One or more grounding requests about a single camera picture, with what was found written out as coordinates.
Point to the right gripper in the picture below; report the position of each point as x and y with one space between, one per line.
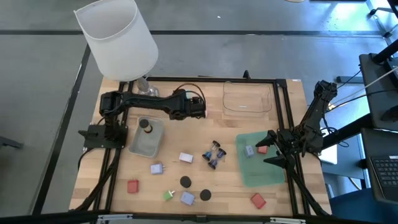
287 143

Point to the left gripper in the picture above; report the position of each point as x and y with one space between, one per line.
196 108

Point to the blue plug adapter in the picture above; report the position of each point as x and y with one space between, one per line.
187 198
248 151
156 169

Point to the lavender block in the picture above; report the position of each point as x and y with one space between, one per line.
186 157

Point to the red plug adapter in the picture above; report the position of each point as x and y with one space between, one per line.
263 150
258 201
132 186

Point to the clear black capped hourglass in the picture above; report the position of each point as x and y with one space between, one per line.
143 123

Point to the black disc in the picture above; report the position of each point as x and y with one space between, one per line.
205 195
185 181

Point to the green plug adapter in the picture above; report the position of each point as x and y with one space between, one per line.
168 195

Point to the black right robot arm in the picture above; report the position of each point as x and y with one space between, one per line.
314 121

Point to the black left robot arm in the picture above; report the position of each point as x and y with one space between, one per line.
146 102

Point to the office chair base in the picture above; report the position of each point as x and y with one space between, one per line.
381 25

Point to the green translucent tray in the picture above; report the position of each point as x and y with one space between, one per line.
261 174

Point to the clear plastic tray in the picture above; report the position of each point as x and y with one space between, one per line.
247 107

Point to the white sheet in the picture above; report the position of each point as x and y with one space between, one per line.
329 155

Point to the grey plastic bin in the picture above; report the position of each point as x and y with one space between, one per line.
146 146

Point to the black support beam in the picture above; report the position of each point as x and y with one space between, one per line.
348 132

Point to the blue chair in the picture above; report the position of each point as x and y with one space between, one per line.
357 208

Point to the white shade table lamp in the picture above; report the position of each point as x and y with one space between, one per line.
118 40

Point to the grey stand foot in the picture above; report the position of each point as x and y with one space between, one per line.
349 79

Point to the black laptop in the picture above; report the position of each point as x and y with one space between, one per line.
385 171

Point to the black equipment stand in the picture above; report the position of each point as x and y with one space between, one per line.
373 93

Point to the dark floor object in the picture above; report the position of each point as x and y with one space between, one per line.
9 143

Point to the black aluminium rig frame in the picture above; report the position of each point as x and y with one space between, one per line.
217 79

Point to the black rail knob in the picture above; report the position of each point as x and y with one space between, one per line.
246 75

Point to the silver metal bracket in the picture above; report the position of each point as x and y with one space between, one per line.
287 220
115 217

